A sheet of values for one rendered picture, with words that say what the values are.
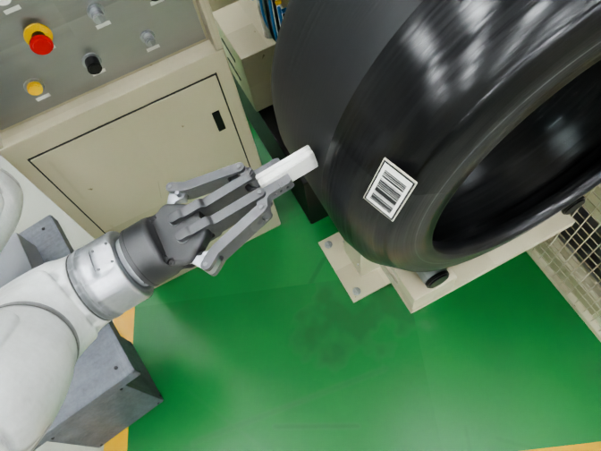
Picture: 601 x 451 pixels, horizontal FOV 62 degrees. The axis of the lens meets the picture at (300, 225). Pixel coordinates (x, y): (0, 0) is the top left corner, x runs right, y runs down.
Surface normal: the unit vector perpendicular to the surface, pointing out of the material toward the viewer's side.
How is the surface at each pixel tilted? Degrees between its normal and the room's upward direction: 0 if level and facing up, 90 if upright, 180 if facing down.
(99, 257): 8
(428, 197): 86
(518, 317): 0
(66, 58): 90
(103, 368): 0
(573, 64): 80
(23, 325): 58
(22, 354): 64
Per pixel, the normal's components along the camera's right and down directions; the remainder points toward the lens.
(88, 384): -0.11, -0.45
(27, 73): 0.45, 0.77
